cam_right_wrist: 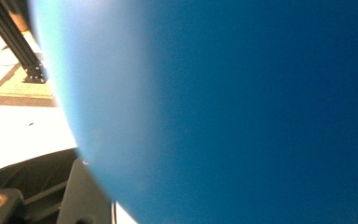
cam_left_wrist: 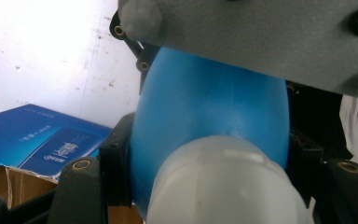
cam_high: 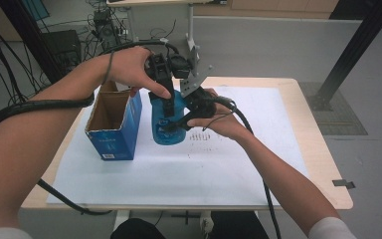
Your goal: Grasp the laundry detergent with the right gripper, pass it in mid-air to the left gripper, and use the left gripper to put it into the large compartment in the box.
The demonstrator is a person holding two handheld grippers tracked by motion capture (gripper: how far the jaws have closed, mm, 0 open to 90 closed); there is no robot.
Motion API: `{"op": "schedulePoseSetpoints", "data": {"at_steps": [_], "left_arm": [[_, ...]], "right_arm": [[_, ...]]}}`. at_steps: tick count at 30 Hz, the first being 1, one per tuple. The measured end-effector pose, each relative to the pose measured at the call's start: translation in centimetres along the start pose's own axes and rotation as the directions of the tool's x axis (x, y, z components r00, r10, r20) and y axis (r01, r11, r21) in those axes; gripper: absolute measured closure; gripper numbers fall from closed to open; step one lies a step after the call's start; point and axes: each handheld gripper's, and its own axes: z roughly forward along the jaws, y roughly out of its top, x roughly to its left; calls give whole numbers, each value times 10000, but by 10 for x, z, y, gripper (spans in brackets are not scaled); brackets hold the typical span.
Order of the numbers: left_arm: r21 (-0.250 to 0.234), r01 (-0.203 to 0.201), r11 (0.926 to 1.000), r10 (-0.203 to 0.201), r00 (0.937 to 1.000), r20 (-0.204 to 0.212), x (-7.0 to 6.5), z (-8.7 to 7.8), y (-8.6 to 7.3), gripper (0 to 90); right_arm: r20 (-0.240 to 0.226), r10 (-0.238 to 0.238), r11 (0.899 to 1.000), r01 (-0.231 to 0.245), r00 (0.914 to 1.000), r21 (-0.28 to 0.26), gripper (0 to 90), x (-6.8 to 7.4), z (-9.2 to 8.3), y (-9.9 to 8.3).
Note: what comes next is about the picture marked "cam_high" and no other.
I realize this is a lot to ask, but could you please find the right gripper black corrugated cable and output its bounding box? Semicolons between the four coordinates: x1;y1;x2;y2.
212;95;283;239

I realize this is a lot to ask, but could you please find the dark grey floor mat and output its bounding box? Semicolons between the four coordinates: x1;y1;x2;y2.
297;81;369;136

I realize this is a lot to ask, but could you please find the person's white left sleeve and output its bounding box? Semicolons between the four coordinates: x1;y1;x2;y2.
0;226;34;239

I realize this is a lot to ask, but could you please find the black equipment box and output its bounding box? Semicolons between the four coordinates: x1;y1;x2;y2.
40;29;83;75

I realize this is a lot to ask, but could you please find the person's right leg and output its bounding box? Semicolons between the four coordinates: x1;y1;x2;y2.
208;210;271;239

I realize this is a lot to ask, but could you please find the person's left hand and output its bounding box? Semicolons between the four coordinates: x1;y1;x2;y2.
107;46;173;100

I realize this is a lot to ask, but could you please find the left gripper black corrugated cable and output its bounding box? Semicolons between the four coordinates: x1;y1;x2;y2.
0;39;181;217

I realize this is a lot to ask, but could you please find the light wooden table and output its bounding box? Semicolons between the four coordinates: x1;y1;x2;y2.
21;76;354;211

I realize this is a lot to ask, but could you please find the black metal frame post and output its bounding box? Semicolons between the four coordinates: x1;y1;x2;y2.
0;0;72;88
307;0;382;113

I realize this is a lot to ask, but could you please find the gripper black corrugated cable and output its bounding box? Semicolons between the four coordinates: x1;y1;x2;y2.
212;95;283;239
0;39;181;217

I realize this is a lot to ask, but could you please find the person's white right sleeve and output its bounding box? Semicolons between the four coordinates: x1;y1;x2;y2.
307;216;359;239

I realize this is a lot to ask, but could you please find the person's white sleeve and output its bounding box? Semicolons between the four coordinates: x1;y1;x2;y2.
307;216;359;239
0;226;34;239

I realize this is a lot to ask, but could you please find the blue bottle with white cap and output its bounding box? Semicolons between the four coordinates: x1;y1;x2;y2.
150;89;188;146

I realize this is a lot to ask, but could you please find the person's right hand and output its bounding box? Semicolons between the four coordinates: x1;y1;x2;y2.
187;88;248;140

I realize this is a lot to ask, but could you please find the white table leg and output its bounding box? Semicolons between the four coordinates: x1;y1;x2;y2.
113;209;131;231

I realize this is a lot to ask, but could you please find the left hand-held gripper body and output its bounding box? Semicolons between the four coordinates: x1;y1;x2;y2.
144;52;194;89

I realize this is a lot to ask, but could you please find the person's leg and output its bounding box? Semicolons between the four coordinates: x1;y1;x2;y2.
208;210;271;239
109;217;167;239

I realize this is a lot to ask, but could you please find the white mat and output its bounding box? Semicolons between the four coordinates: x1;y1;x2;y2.
46;85;310;207

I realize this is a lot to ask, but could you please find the black computer tower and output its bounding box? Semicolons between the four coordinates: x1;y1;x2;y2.
93;9;124;53

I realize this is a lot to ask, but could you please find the grey metal table clip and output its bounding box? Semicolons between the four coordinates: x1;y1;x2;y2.
332;178;356;190

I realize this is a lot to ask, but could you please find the tangle of black floor cables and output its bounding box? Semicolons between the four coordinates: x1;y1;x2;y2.
0;0;177;108

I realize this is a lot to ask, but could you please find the person's left leg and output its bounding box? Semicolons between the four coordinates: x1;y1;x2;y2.
109;217;167;239

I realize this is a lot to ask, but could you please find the blue cardboard box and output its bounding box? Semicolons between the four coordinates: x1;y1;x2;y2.
85;81;143;161

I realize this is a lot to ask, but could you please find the white background desk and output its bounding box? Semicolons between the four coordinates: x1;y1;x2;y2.
105;0;229;69

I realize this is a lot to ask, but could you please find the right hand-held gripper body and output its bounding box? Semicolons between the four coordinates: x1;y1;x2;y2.
179;64;218;120

